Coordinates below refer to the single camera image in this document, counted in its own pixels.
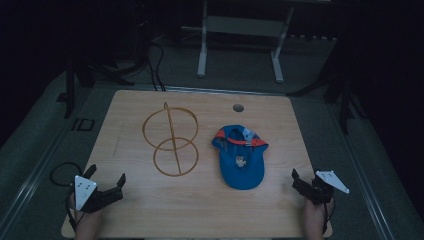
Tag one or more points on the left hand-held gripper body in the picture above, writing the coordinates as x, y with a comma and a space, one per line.
85, 192

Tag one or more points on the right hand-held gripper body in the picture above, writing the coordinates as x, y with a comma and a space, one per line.
325, 186

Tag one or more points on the person's left hand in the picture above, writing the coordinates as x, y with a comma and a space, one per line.
88, 224

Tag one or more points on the person's right hand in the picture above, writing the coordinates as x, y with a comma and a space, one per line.
315, 218

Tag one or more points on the blue cap with orange trim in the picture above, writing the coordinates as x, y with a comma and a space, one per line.
241, 171

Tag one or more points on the black tripod stand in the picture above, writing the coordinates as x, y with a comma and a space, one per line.
70, 90
345, 106

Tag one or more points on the black rectangular floor bracket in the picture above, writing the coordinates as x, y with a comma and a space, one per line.
83, 124

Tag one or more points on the white metal desk frame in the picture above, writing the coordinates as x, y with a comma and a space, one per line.
243, 26

